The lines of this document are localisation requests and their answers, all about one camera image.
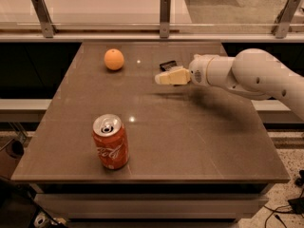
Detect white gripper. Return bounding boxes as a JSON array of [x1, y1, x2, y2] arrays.
[[155, 54, 217, 87]]

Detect black rxbar chocolate bar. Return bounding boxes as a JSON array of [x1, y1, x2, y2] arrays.
[[160, 60, 177, 71]]

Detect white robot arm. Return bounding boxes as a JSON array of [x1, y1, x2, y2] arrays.
[[155, 48, 304, 120]]

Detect orange fruit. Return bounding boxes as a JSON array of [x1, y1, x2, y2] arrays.
[[104, 48, 124, 70]]

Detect red coca-cola can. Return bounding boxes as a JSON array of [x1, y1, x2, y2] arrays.
[[92, 114, 129, 170]]

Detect grey table with drawer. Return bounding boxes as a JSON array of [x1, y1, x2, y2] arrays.
[[12, 42, 289, 219]]

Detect dark equipment at left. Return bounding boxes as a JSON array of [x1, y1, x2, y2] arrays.
[[0, 139, 67, 228]]

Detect middle metal railing bracket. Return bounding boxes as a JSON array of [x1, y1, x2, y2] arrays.
[[160, 0, 171, 38]]

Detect metal railing bracket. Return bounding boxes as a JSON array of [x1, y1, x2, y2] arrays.
[[31, 0, 56, 38], [272, 0, 301, 39], [160, 0, 171, 38]]

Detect right metal railing bracket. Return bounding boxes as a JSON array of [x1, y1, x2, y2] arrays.
[[272, 0, 301, 39]]

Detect left metal railing bracket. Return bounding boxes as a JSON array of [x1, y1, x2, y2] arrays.
[[31, 0, 56, 38]]

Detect black cables on floor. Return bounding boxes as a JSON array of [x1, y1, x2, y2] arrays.
[[263, 169, 304, 228]]

